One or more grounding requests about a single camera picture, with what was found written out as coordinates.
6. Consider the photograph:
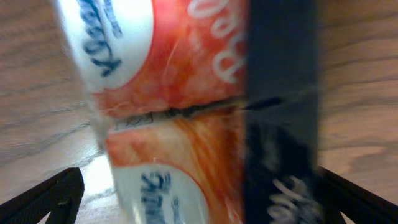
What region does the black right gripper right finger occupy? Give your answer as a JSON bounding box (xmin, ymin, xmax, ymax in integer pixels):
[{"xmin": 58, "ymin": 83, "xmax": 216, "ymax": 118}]
[{"xmin": 317, "ymin": 167, "xmax": 397, "ymax": 224}]

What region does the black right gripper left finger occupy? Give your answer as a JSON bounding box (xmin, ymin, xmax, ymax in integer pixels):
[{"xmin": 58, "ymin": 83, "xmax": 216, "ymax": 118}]
[{"xmin": 1, "ymin": 167, "xmax": 85, "ymax": 224}]

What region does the Kleenex tissue multipack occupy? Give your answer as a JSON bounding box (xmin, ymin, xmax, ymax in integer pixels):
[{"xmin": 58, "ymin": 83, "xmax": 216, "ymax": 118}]
[{"xmin": 53, "ymin": 0, "xmax": 323, "ymax": 223}]

